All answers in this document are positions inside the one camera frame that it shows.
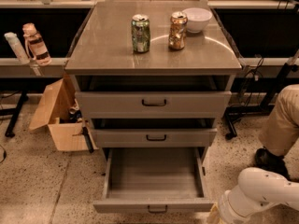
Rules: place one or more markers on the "green soda can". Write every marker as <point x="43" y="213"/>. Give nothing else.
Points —
<point x="140" y="29"/>

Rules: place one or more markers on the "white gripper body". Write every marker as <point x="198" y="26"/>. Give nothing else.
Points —
<point x="224" y="206"/>

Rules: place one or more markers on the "black shoe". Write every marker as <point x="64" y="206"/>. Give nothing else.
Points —
<point x="269" y="162"/>

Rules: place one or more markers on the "grey drawer cabinet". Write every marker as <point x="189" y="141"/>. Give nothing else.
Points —
<point x="105" y="46"/>

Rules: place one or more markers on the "person leg khaki trousers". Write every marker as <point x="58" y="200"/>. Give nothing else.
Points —
<point x="281" y="130"/>

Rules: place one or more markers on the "gold soda can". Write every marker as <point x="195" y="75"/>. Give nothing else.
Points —
<point x="178" y="28"/>

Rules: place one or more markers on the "white bowl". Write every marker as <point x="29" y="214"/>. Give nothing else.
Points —
<point x="198" y="19"/>

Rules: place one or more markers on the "grey bottom drawer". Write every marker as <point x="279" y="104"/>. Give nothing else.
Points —
<point x="154" y="180"/>

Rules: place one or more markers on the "grey drawer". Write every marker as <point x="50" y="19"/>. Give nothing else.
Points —
<point x="154" y="180"/>
<point x="153" y="132"/>
<point x="141" y="97"/>

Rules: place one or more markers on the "black tool in box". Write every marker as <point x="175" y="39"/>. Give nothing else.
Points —
<point x="88" y="140"/>

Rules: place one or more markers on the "black table leg left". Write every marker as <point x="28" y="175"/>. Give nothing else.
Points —
<point x="14" y="114"/>

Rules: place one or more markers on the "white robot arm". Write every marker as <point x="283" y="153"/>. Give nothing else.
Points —
<point x="257" y="190"/>

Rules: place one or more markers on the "white spray bottle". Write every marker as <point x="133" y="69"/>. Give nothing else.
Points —
<point x="17" y="47"/>

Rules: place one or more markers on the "grey middle drawer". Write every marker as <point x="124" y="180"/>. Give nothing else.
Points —
<point x="153" y="132"/>

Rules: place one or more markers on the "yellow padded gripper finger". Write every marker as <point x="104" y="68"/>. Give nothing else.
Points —
<point x="214" y="215"/>

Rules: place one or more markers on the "pink water bottle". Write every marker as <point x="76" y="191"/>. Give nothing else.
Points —
<point x="35" y="45"/>

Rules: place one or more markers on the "grey top drawer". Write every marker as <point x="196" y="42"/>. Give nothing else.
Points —
<point x="141" y="97"/>

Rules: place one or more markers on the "open cardboard box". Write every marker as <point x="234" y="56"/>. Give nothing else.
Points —
<point x="57" y="110"/>

